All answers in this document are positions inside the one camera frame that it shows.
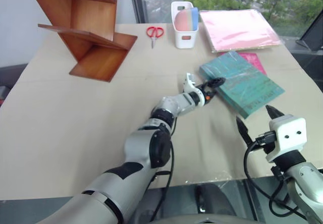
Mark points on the blue sponge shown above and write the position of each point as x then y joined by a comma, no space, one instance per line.
194,17

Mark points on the silver robot torso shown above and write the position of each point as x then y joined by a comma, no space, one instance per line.
204,221

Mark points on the teal book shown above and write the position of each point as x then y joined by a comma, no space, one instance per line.
242,82

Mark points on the pink paper stack in sleeve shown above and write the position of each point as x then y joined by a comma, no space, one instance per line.
239,29

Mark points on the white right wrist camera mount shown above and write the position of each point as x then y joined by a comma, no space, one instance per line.
287,135

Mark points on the pink round sponge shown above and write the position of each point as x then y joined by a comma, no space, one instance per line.
182,21

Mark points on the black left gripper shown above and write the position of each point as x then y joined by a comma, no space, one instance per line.
208,92

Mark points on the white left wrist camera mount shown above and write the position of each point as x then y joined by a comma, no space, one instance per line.
188,82

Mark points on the white plastic basket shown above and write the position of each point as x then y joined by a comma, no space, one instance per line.
185,38

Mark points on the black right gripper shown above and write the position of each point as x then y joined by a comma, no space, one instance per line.
269,147

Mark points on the black stand by window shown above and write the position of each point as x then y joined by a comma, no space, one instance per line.
311,36

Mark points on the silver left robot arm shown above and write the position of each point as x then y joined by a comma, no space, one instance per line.
136,156

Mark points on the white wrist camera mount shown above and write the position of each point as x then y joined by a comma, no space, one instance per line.
188,82
287,135

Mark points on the wooden bookshelf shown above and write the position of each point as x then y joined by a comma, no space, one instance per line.
93,17

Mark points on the beige table cover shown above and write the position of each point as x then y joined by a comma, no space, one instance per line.
75,123

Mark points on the pink book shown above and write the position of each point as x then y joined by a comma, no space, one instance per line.
255,61

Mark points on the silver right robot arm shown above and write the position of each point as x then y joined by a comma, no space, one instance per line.
305,183

